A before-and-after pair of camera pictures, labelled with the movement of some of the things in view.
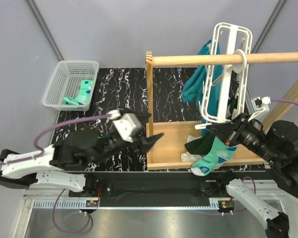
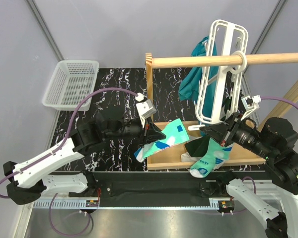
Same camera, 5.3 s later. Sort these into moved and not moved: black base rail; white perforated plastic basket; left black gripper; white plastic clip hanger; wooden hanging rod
Moved: white plastic clip hanger; left black gripper
Not moved: wooden hanging rod; black base rail; white perforated plastic basket
